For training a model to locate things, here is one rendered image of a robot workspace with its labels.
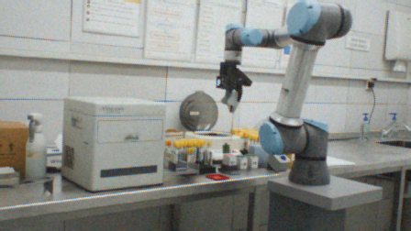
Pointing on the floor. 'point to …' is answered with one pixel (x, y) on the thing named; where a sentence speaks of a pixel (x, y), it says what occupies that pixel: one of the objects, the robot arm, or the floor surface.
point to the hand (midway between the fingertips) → (233, 109)
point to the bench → (64, 198)
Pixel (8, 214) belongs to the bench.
